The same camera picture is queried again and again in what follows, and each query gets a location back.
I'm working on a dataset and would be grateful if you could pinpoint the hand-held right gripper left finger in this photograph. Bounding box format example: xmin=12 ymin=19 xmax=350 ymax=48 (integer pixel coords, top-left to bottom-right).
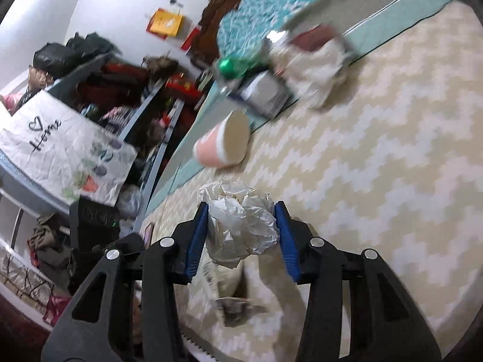
xmin=41 ymin=202 xmax=210 ymax=362

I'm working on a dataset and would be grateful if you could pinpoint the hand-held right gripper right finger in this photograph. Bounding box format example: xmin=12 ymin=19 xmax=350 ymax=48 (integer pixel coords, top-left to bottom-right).
xmin=274 ymin=201 xmax=442 ymax=362

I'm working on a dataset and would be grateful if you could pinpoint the cream zigzag bed sheet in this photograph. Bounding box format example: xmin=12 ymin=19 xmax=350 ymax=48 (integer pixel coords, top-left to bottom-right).
xmin=139 ymin=0 xmax=483 ymax=362

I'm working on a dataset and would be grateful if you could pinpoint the pink paper cup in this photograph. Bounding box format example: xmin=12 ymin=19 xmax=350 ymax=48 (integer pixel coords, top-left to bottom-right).
xmin=193 ymin=110 xmax=251 ymax=169

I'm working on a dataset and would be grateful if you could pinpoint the grey metal clothes rack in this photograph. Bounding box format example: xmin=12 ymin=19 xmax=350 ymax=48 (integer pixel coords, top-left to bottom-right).
xmin=45 ymin=55 xmax=185 ymax=230

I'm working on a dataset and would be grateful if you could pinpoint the black speaker box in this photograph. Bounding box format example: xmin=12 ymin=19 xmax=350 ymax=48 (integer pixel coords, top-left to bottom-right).
xmin=69 ymin=195 xmax=120 ymax=251

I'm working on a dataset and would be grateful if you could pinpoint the grey cardboard box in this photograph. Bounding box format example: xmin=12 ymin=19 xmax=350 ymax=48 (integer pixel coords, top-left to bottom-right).
xmin=226 ymin=68 xmax=293 ymax=118

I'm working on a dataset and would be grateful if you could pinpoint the white printed cloth cover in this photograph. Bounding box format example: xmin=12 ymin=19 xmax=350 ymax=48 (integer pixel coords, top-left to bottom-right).
xmin=0 ymin=90 xmax=138 ymax=207

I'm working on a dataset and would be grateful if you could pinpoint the green plastic bottle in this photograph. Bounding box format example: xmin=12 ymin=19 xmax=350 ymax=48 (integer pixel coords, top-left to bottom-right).
xmin=215 ymin=55 xmax=272 ymax=84

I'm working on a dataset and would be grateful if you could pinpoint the crumpled white paper bag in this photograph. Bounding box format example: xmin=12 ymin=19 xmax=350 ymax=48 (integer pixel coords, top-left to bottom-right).
xmin=270 ymin=24 xmax=357 ymax=110

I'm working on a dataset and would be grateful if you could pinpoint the black bag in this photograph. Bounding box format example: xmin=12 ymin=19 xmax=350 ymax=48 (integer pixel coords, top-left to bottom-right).
xmin=32 ymin=42 xmax=82 ymax=78

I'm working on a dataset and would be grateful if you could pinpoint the carved wooden headboard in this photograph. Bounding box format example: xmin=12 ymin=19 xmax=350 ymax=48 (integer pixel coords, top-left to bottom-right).
xmin=189 ymin=0 xmax=280 ymax=69

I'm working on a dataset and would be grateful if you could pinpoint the teal patterned blanket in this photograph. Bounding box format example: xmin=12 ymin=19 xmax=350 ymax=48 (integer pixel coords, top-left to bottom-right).
xmin=216 ymin=0 xmax=382 ymax=65

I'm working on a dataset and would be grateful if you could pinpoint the yellow red wall hanging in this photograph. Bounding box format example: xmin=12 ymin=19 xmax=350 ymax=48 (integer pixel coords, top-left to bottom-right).
xmin=146 ymin=8 xmax=185 ymax=40

